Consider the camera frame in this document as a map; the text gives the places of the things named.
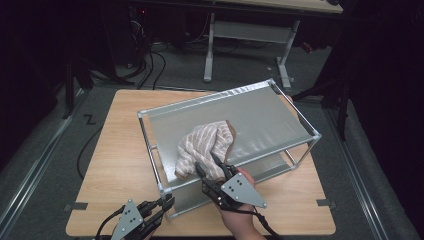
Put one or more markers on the person's right hand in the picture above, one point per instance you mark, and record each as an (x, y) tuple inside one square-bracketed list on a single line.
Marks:
[(240, 221)]

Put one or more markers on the small red object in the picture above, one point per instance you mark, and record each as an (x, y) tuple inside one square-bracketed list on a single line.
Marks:
[(307, 47)]

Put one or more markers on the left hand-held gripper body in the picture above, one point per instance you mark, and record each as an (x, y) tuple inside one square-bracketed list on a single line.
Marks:
[(128, 221)]

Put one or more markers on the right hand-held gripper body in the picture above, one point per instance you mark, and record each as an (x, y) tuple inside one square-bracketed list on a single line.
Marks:
[(241, 191)]

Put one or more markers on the white-legged desk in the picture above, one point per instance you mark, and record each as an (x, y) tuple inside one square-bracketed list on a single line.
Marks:
[(253, 31)]

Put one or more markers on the metal floor rail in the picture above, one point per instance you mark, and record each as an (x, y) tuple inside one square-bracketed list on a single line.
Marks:
[(31, 176), (355, 176)]

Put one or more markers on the black metal stand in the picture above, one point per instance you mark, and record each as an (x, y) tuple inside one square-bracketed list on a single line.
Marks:
[(69, 93)]

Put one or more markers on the grey two-tier metal rack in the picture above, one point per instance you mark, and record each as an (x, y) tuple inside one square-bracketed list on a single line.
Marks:
[(266, 113)]

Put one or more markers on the grey tape piece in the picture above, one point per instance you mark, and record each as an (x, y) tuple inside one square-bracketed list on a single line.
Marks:
[(76, 206), (326, 202)]

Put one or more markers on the striped beige towel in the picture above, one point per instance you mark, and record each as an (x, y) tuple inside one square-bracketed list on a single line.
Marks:
[(203, 146)]

